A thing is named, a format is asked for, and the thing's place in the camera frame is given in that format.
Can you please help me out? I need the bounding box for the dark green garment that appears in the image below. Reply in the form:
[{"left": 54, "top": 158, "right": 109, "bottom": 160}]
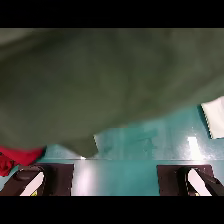
[{"left": 0, "top": 27, "right": 224, "bottom": 159}]

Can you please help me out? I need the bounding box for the red garment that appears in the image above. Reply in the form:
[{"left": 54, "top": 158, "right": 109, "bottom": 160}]
[{"left": 0, "top": 145, "right": 47, "bottom": 178}]

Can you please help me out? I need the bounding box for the white garment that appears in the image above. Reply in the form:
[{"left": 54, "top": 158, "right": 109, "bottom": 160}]
[{"left": 200, "top": 95, "right": 224, "bottom": 140}]

